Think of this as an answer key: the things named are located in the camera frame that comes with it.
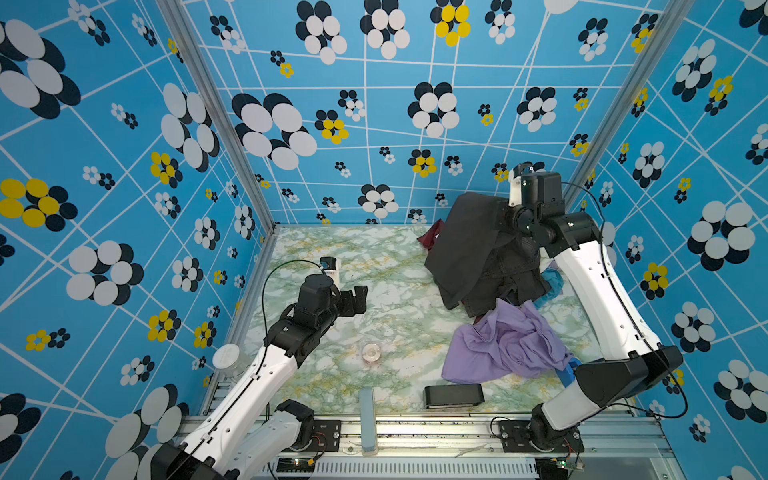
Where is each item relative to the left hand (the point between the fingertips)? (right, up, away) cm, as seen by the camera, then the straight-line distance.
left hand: (354, 287), depth 78 cm
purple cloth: (+44, -16, +7) cm, 47 cm away
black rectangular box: (+25, -26, -6) cm, 36 cm away
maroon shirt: (+25, +16, +36) cm, 46 cm away
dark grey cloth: (+34, +7, +7) cm, 36 cm away
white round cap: (-30, -16, -7) cm, 35 cm away
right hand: (+38, +20, -3) cm, 43 cm away
